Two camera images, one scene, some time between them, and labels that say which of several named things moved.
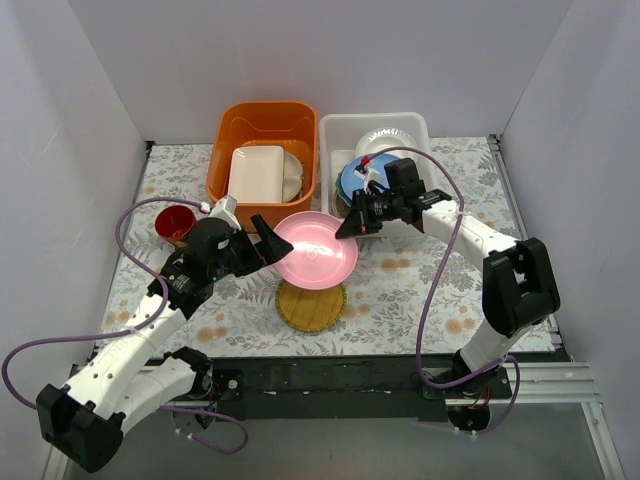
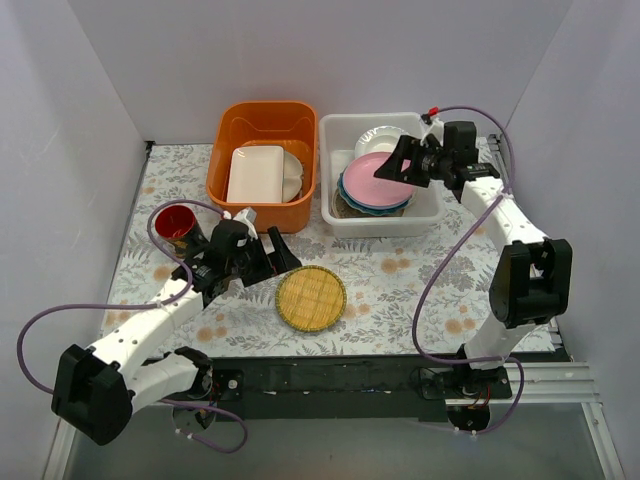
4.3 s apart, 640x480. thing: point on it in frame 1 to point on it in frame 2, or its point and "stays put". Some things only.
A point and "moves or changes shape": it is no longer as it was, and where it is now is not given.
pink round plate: x=319 y=260 moves or changes shape
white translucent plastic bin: x=339 y=137 stays put
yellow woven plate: x=310 y=310 stays put
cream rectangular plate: x=256 y=174 stays put
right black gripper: x=364 y=213 to x=417 y=163
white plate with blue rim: x=383 y=138 stays put
